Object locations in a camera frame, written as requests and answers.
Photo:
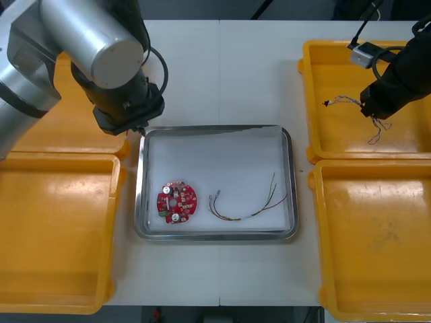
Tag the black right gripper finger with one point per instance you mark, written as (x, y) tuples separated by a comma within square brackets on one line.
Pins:
[(365, 110)]

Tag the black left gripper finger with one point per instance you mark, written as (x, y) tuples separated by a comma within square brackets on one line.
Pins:
[(141, 129)]

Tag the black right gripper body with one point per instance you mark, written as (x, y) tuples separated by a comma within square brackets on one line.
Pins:
[(394, 91)]

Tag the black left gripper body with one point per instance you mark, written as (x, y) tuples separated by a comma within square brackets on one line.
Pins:
[(131, 111)]

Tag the steel tray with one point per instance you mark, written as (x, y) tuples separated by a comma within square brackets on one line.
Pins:
[(141, 215)]

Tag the silver-grey and black left arm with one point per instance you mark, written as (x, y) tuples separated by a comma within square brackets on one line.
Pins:
[(84, 40)]

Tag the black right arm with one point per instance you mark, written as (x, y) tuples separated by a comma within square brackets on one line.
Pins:
[(421, 30)]

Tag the yellow-orange plastic bin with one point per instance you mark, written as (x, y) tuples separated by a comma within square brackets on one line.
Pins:
[(336, 134), (57, 235), (67, 134), (370, 242)]

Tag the round red circuit board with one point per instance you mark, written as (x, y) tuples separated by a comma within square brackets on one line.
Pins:
[(176, 203)]

